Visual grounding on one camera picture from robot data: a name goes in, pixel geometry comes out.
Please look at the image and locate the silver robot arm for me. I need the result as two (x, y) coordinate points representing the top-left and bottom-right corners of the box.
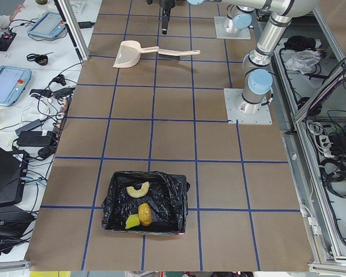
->
(220, 1), (319, 114)
(224, 5), (254, 33)

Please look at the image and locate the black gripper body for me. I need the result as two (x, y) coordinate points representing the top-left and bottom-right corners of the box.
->
(159, 0), (176, 9)

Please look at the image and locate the power strip with cables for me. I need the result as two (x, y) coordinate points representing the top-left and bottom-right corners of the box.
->
(52, 95), (73, 137)

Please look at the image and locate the toy croissant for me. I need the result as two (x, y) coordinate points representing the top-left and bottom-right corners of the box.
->
(126, 182), (150, 199)

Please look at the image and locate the black power adapter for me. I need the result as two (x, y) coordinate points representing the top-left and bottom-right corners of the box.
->
(16, 131), (54, 147)

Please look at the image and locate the beige plastic dustpan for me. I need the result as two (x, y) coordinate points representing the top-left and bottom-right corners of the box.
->
(113, 40), (159, 68)

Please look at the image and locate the blue teach pendant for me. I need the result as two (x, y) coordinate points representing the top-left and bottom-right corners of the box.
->
(0, 66), (32, 106)
(27, 11), (66, 40)

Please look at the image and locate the person's hand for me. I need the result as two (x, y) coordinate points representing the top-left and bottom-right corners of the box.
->
(12, 4), (24, 18)

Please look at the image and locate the black lined trash bin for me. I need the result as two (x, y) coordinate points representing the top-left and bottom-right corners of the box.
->
(101, 171), (190, 235)

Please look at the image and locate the white crumpled cloth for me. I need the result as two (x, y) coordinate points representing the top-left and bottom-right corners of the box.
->
(285, 50), (321, 74)

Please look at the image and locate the beige brush with black bristles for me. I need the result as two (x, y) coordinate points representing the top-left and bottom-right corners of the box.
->
(157, 48), (201, 60)

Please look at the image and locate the yellow cheese wedge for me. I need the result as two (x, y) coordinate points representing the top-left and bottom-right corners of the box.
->
(125, 214), (140, 229)

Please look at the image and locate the blue teach pendant far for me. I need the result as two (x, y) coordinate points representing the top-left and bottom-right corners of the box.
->
(27, 11), (66, 40)

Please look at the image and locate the blue teach pendant near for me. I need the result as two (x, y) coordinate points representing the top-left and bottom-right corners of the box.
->
(0, 66), (32, 106)

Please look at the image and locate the aluminium frame post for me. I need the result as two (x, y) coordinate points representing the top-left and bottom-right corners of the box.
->
(54, 0), (89, 62)

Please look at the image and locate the black coiled cable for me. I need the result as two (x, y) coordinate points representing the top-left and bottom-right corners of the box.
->
(319, 161), (346, 200)

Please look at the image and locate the black laptop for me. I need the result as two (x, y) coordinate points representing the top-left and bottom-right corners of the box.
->
(0, 147), (28, 207)

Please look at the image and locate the yellow bread roll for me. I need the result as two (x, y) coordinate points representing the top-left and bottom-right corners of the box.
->
(138, 203), (152, 226)

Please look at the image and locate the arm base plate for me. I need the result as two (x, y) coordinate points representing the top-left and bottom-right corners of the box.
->
(214, 16), (251, 40)
(224, 88), (273, 125)

